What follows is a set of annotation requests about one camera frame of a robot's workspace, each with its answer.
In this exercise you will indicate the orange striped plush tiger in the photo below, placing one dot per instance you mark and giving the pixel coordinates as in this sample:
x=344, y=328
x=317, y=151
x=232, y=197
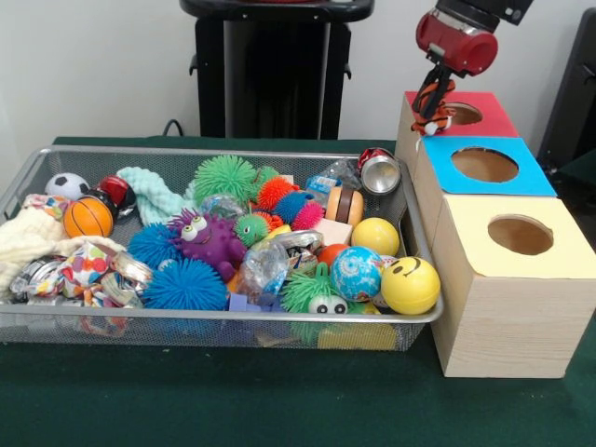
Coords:
x=440, y=122

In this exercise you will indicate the plain orange ball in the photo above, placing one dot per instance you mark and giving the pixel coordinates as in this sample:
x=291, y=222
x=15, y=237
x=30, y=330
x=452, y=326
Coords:
x=331, y=253

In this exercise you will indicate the orange toy basketball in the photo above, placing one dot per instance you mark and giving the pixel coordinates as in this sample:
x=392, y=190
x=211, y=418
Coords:
x=88, y=218

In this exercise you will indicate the plain wooden cube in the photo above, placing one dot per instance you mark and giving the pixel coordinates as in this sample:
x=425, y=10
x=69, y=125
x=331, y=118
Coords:
x=334, y=230

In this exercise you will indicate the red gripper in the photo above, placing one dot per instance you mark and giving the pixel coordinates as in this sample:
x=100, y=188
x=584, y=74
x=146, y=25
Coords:
x=458, y=46

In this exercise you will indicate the purple spiky rubber toy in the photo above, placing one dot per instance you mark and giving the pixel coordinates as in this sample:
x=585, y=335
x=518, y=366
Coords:
x=216, y=244

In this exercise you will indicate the globe print ball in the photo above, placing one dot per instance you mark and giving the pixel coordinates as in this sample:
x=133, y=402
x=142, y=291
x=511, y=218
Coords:
x=356, y=274

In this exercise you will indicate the dark green tablecloth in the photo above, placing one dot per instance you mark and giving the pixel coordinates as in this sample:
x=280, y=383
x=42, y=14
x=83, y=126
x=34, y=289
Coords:
x=584, y=170
x=279, y=400

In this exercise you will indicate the crushed red drink can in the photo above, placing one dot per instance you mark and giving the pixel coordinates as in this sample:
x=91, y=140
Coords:
x=379, y=170

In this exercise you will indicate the wooden box with three holes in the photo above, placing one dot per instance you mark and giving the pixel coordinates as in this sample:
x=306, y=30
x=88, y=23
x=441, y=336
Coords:
x=512, y=326

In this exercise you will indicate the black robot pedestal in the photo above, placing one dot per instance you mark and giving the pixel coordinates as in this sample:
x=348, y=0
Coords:
x=279, y=70

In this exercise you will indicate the toy hamburger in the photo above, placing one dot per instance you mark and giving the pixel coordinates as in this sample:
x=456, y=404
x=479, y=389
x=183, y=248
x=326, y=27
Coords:
x=344, y=205

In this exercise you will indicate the black upright panel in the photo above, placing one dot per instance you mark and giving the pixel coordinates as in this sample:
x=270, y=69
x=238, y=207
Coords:
x=575, y=102

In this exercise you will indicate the plain yellow ball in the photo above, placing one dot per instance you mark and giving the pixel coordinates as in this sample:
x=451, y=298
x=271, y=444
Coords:
x=410, y=285

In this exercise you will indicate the yellow ball with seam lines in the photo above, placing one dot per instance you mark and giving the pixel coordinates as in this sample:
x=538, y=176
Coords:
x=375, y=236

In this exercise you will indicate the white toy baseball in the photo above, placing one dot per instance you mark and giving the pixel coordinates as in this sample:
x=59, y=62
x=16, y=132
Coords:
x=388, y=261

